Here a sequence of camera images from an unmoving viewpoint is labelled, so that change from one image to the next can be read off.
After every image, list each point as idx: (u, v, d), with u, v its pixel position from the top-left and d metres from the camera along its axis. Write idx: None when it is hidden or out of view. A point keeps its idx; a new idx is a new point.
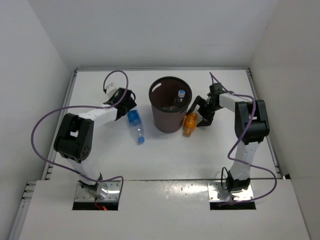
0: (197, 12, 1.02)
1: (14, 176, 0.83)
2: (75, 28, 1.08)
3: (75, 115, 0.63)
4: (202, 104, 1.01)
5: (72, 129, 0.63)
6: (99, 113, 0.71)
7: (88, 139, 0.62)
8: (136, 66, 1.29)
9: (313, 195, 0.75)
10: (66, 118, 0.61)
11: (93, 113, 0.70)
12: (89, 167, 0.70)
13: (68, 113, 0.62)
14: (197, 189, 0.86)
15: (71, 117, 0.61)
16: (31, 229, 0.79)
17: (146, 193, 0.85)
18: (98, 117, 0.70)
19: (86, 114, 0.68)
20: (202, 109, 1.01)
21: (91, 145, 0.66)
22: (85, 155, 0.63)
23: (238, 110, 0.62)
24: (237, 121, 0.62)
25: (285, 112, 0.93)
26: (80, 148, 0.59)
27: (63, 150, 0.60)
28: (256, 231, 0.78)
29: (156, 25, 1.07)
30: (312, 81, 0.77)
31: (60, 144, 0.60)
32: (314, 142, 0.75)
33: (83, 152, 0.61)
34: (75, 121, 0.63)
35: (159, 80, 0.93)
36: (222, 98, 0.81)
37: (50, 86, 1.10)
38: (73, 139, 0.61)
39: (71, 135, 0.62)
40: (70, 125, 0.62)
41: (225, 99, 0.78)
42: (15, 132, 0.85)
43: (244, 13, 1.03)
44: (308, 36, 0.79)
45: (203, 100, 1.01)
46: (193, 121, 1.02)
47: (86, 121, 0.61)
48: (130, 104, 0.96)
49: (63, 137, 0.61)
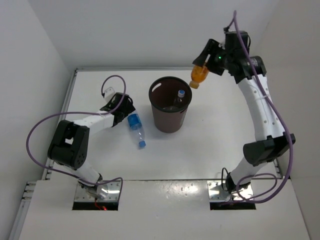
0: (197, 11, 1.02)
1: (14, 176, 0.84)
2: (75, 28, 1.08)
3: (70, 121, 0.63)
4: (214, 50, 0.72)
5: (67, 136, 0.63)
6: (95, 120, 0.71)
7: (84, 146, 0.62)
8: (136, 66, 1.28)
9: (312, 195, 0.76)
10: (61, 126, 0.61)
11: (89, 120, 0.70)
12: (87, 171, 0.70)
13: (63, 120, 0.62)
14: (197, 189, 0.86)
15: (66, 124, 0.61)
16: (31, 229, 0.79)
17: (146, 193, 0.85)
18: (94, 124, 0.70)
19: (82, 120, 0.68)
20: (215, 59, 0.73)
21: (86, 152, 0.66)
22: (80, 162, 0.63)
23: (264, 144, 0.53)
24: (256, 154, 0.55)
25: (285, 112, 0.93)
26: (74, 156, 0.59)
27: (58, 158, 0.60)
28: (256, 231, 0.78)
29: (156, 24, 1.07)
30: (311, 81, 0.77)
31: (55, 152, 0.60)
32: (314, 142, 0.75)
33: (77, 160, 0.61)
34: (70, 128, 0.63)
35: (159, 80, 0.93)
36: (247, 91, 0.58)
37: (50, 86, 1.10)
38: (68, 147, 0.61)
39: (66, 142, 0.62)
40: (65, 132, 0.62)
41: (249, 94, 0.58)
42: (15, 132, 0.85)
43: (244, 13, 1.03)
44: (307, 35, 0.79)
45: (217, 46, 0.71)
46: (204, 73, 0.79)
47: (81, 128, 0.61)
48: (128, 109, 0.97)
49: (58, 145, 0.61)
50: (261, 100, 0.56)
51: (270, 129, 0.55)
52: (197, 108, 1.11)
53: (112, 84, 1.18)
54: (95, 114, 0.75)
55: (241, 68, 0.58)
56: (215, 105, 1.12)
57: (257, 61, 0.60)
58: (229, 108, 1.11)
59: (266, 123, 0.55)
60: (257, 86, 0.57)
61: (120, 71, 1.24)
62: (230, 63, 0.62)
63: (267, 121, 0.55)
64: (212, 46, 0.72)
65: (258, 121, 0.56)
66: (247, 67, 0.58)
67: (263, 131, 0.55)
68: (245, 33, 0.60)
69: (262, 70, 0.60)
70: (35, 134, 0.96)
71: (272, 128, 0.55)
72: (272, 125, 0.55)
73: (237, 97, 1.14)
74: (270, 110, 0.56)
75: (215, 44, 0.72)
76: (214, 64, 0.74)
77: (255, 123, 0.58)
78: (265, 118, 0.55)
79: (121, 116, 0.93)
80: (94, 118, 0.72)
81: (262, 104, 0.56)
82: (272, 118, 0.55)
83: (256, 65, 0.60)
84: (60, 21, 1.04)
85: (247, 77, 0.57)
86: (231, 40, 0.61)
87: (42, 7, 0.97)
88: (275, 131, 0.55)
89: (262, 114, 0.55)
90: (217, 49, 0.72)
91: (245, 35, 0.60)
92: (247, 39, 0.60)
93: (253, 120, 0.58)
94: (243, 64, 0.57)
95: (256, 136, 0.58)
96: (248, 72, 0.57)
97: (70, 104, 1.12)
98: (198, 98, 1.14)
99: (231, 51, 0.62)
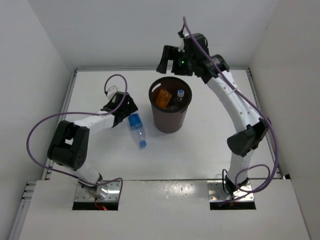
0: (197, 11, 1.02)
1: (14, 176, 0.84)
2: (75, 28, 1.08)
3: (70, 122, 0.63)
4: (174, 55, 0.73)
5: (67, 136, 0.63)
6: (95, 120, 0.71)
7: (83, 147, 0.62)
8: (136, 66, 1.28)
9: (312, 195, 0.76)
10: (61, 126, 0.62)
11: (89, 120, 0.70)
12: (87, 171, 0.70)
13: (63, 120, 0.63)
14: (197, 189, 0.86)
15: (66, 124, 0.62)
16: (32, 229, 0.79)
17: (146, 193, 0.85)
18: (94, 124, 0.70)
19: (82, 121, 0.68)
20: (178, 62, 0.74)
21: (86, 153, 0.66)
22: (80, 163, 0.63)
23: (248, 135, 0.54)
24: (242, 145, 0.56)
25: (285, 112, 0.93)
26: (74, 156, 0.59)
27: (58, 158, 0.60)
28: (256, 231, 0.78)
29: (156, 24, 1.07)
30: (311, 82, 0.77)
31: (54, 152, 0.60)
32: (314, 142, 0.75)
33: (77, 161, 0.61)
34: (70, 129, 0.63)
35: (159, 80, 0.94)
36: (217, 88, 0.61)
37: (50, 86, 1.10)
38: (68, 147, 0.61)
39: (66, 142, 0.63)
40: (65, 132, 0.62)
41: (219, 91, 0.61)
42: (16, 132, 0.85)
43: (244, 12, 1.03)
44: (307, 35, 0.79)
45: (175, 50, 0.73)
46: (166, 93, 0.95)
47: (81, 128, 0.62)
48: (128, 109, 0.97)
49: (58, 145, 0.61)
50: (232, 93, 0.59)
51: (247, 118, 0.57)
52: (197, 108, 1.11)
53: (113, 84, 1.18)
54: (95, 114, 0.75)
55: (206, 69, 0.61)
56: (215, 105, 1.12)
57: (218, 59, 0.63)
58: None
59: (242, 114, 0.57)
60: (224, 81, 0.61)
61: (120, 71, 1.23)
62: (195, 66, 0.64)
63: (243, 112, 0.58)
64: (169, 51, 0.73)
65: (234, 114, 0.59)
66: (211, 67, 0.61)
67: (242, 122, 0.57)
68: (200, 35, 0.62)
69: (224, 65, 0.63)
70: (34, 134, 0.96)
71: (248, 117, 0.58)
72: (248, 114, 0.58)
73: None
74: (243, 102, 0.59)
75: (171, 48, 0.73)
76: (178, 68, 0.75)
77: (233, 117, 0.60)
78: (240, 110, 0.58)
79: (121, 116, 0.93)
80: (94, 118, 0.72)
81: (234, 97, 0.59)
82: (246, 108, 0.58)
83: (219, 63, 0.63)
84: (60, 21, 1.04)
85: (213, 76, 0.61)
86: (188, 45, 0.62)
87: (42, 7, 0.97)
88: (251, 119, 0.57)
89: (236, 106, 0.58)
90: (176, 53, 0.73)
91: (201, 38, 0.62)
92: (203, 41, 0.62)
93: (231, 114, 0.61)
94: (207, 66, 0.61)
95: (236, 128, 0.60)
96: (213, 72, 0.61)
97: (70, 104, 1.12)
98: (198, 98, 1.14)
99: (191, 55, 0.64)
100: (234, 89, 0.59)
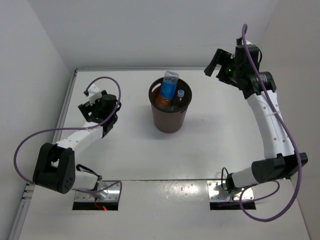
0: (197, 11, 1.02)
1: (14, 176, 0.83)
2: (76, 29, 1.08)
3: (53, 144, 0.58)
4: (225, 60, 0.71)
5: (52, 159, 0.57)
6: (81, 137, 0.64)
7: (69, 171, 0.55)
8: (136, 66, 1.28)
9: (311, 194, 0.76)
10: (43, 150, 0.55)
11: (74, 138, 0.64)
12: (81, 181, 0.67)
13: (43, 144, 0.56)
14: (197, 189, 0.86)
15: (50, 147, 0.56)
16: (31, 230, 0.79)
17: (146, 193, 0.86)
18: (80, 142, 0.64)
19: (67, 140, 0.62)
20: (226, 69, 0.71)
21: (74, 174, 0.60)
22: (68, 187, 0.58)
23: (274, 165, 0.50)
24: (266, 173, 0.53)
25: (285, 111, 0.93)
26: (61, 179, 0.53)
27: (46, 184, 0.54)
28: (255, 231, 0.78)
29: (156, 24, 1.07)
30: (310, 82, 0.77)
31: (40, 179, 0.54)
32: (313, 141, 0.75)
33: (65, 185, 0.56)
34: (54, 151, 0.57)
35: (159, 80, 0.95)
36: (256, 106, 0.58)
37: (50, 86, 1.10)
38: (55, 171, 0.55)
39: (51, 166, 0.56)
40: (48, 156, 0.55)
41: (258, 109, 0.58)
42: (16, 131, 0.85)
43: (243, 13, 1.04)
44: (307, 35, 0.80)
45: (226, 56, 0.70)
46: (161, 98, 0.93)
47: (65, 151, 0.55)
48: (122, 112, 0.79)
49: (43, 171, 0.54)
50: (270, 116, 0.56)
51: (280, 146, 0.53)
52: (197, 108, 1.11)
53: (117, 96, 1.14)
54: (81, 128, 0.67)
55: (251, 84, 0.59)
56: (215, 106, 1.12)
57: (267, 77, 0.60)
58: (229, 108, 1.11)
59: (276, 141, 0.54)
60: (266, 102, 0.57)
61: (120, 72, 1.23)
62: (240, 78, 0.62)
63: (277, 138, 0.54)
64: (221, 56, 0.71)
65: (267, 137, 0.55)
66: (256, 83, 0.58)
67: (273, 149, 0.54)
68: (255, 47, 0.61)
69: (272, 86, 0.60)
70: (34, 135, 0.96)
71: (283, 145, 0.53)
72: (283, 142, 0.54)
73: (237, 99, 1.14)
74: (280, 127, 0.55)
75: (224, 54, 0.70)
76: (224, 75, 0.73)
77: (265, 140, 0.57)
78: (275, 135, 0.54)
79: (114, 119, 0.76)
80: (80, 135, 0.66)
81: (272, 121, 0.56)
82: (282, 135, 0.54)
83: (266, 81, 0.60)
84: (60, 21, 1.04)
85: (256, 93, 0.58)
86: (240, 55, 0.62)
87: (43, 6, 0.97)
88: (286, 147, 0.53)
89: (272, 131, 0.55)
90: (227, 59, 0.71)
91: (255, 50, 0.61)
92: (256, 53, 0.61)
93: (263, 136, 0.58)
94: (253, 80, 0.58)
95: (266, 154, 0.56)
96: (257, 89, 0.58)
97: (70, 104, 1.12)
98: (199, 98, 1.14)
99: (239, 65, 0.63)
100: (274, 113, 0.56)
